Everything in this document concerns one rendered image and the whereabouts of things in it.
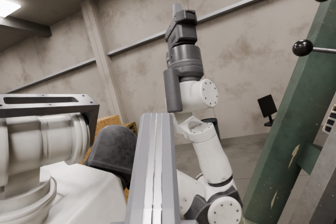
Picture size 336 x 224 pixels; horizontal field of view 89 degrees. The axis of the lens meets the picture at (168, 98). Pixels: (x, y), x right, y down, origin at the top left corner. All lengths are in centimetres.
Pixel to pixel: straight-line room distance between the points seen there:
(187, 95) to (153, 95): 395
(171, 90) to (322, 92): 50
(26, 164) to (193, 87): 30
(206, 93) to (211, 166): 17
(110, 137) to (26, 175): 21
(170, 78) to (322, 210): 41
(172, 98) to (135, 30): 429
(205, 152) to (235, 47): 365
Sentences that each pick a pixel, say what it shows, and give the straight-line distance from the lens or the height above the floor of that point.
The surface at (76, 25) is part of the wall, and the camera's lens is 575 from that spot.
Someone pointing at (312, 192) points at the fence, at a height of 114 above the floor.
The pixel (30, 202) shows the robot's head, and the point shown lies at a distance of 22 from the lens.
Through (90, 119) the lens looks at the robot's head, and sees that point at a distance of 21.
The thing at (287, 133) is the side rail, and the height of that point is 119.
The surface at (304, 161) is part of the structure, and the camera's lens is 70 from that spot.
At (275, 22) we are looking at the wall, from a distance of 417.
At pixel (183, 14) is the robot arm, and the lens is 44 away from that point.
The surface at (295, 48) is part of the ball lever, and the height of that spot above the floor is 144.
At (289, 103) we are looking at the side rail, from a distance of 68.
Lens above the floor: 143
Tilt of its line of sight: 3 degrees down
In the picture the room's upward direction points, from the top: 14 degrees counter-clockwise
